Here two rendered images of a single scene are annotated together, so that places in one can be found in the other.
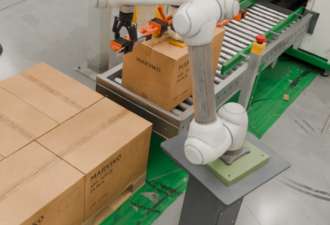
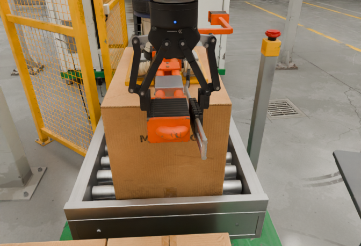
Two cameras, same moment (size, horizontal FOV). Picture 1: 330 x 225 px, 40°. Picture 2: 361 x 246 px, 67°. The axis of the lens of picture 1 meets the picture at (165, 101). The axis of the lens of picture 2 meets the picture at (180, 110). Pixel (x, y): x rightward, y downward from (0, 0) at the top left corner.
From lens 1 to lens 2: 2.09 m
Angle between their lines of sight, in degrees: 29
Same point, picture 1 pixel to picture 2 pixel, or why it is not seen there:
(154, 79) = (187, 157)
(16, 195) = not seen: outside the picture
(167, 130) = (242, 223)
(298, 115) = (242, 117)
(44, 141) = not seen: outside the picture
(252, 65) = (269, 72)
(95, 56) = (7, 169)
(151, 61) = not seen: hidden behind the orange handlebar
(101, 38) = (7, 140)
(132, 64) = (133, 152)
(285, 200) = (335, 203)
